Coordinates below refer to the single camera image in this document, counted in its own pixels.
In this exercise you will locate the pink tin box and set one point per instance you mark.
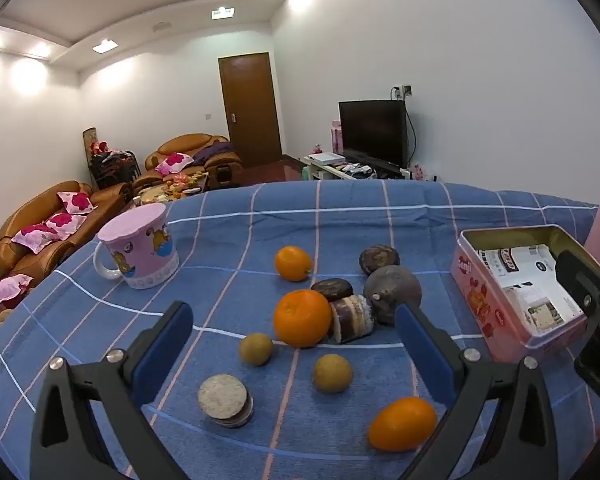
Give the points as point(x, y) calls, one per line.
point(480, 305)

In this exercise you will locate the pink cartoon mug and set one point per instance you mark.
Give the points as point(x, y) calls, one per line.
point(140, 245)

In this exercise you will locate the wall power socket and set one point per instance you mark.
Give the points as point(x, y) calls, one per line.
point(402, 91)

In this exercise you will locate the oval orange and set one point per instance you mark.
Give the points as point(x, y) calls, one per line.
point(402, 424)

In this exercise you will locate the black rack with clothes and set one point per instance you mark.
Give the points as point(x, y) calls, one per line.
point(112, 167)

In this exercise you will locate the glossy chocolate pie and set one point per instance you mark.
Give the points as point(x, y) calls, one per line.
point(332, 288)

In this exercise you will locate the blue checked blanket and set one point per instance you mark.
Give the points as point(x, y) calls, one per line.
point(330, 215)

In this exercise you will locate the printed paper leaflet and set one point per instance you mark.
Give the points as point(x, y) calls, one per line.
point(525, 270)

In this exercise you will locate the purple cloth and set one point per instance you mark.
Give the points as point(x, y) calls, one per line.
point(215, 151)

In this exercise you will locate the small round orange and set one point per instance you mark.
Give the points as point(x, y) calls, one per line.
point(293, 263)

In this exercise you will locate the pink flowered pillow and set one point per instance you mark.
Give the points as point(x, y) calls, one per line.
point(65, 222)
point(34, 236)
point(5, 290)
point(75, 202)
point(174, 162)

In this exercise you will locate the brown longan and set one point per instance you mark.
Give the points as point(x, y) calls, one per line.
point(332, 373)
point(256, 349)

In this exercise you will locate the brown framed panel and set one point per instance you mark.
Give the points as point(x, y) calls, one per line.
point(90, 140)

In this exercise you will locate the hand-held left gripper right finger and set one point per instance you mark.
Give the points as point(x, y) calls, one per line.
point(425, 360)

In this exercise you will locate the pink printed bag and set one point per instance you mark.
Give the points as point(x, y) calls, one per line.
point(420, 171)

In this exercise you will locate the layered cake slice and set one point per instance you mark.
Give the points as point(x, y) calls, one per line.
point(352, 317)

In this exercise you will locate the purple passion fruit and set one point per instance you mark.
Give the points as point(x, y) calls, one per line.
point(390, 285)

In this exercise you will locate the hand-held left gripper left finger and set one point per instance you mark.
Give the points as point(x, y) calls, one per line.
point(162, 350)

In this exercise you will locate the brown wooden door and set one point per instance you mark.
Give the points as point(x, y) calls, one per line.
point(250, 110)

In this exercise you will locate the long brown leather sofa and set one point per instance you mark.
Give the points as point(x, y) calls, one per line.
point(30, 210)

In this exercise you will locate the pink tall carton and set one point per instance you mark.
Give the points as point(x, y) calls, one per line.
point(336, 135)

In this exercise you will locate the square ceiling light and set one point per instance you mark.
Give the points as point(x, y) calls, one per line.
point(105, 45)
point(222, 13)

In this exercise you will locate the black television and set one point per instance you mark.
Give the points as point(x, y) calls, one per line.
point(372, 132)

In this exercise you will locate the white flat box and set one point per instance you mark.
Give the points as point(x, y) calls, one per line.
point(327, 157)

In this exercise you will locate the brown leather armchair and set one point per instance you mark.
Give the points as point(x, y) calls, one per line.
point(195, 142)

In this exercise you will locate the large round orange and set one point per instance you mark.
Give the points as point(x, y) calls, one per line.
point(302, 317)

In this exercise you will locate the white television stand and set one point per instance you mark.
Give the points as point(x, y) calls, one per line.
point(320, 170)

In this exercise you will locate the coffee table with snacks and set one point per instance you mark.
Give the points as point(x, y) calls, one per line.
point(172, 187)

